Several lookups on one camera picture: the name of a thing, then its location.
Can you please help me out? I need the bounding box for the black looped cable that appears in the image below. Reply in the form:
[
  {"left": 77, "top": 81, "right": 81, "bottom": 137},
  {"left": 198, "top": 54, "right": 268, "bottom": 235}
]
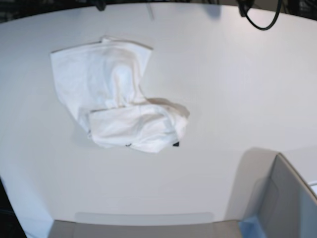
[{"left": 236, "top": 0, "right": 283, "bottom": 31}]

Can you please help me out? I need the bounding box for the white t-shirt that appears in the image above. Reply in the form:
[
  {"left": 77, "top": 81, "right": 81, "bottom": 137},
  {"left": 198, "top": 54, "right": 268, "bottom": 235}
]
[{"left": 51, "top": 37, "right": 189, "bottom": 153}]

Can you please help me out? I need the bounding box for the blue cloth in box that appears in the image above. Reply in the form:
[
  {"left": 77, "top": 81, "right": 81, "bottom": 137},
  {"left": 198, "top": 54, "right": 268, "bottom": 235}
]
[{"left": 238, "top": 216, "right": 266, "bottom": 238}]

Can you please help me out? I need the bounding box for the grey open storage box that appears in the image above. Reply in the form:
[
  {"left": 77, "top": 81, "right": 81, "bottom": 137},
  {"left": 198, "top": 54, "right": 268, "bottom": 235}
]
[{"left": 49, "top": 149, "right": 317, "bottom": 238}]

